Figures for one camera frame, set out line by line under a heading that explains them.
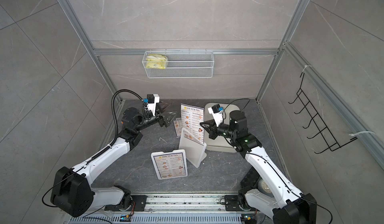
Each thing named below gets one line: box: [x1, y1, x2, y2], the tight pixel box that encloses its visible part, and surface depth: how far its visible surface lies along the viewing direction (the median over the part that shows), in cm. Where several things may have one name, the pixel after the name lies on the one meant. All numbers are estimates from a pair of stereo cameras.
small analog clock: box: [257, 178, 273, 197], surface depth 77 cm
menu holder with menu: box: [179, 127, 207, 169], surface depth 78 cm
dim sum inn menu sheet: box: [153, 152, 186, 179], surface depth 76 cm
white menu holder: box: [151, 149, 188, 180], surface depth 76 cm
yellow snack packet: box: [145, 54, 168, 70], surface depth 89 cm
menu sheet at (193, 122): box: [180, 103, 205, 146], surface depth 73 cm
